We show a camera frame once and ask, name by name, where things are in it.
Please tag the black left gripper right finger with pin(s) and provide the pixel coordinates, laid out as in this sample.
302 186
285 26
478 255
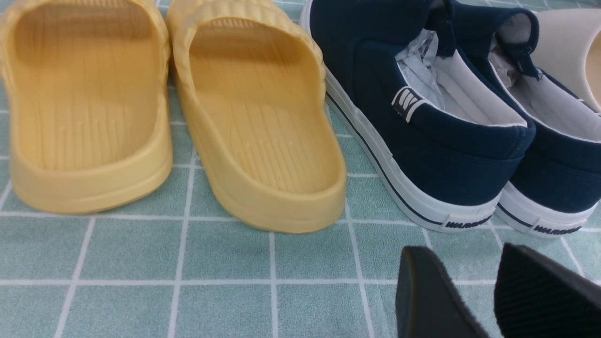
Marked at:
536 297

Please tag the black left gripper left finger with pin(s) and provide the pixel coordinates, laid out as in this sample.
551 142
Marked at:
427 303

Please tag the right navy canvas shoe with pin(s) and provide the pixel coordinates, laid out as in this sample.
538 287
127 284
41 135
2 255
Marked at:
556 185

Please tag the navy canvas shoe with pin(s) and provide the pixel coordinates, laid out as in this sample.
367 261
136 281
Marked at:
556 185
442 138

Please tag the left navy canvas shoe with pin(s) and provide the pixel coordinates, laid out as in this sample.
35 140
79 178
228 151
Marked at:
442 138

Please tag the green checkered cloth mat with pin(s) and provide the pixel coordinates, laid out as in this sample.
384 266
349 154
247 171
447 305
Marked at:
176 265

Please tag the left cream foam slipper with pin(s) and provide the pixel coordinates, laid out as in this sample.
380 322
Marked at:
569 50

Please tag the right yellow slide slipper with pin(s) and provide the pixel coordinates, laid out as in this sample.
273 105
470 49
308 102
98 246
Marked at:
251 84

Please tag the yellow slide slipper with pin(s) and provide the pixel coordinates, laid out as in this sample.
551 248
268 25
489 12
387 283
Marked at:
86 82
251 84

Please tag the left yellow slide slipper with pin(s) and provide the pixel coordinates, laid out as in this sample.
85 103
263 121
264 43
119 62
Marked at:
86 82

